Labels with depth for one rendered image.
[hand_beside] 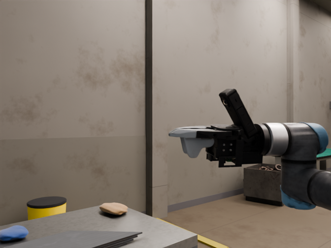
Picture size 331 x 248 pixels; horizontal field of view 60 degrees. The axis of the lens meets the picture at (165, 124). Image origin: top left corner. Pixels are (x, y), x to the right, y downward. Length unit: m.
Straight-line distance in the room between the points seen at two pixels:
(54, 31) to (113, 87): 1.05
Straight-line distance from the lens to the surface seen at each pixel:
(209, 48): 5.69
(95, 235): 1.12
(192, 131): 0.58
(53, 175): 3.91
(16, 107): 3.76
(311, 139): 0.71
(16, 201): 3.85
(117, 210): 1.37
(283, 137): 0.67
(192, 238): 1.16
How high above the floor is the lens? 1.47
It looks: level
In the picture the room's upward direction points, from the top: straight up
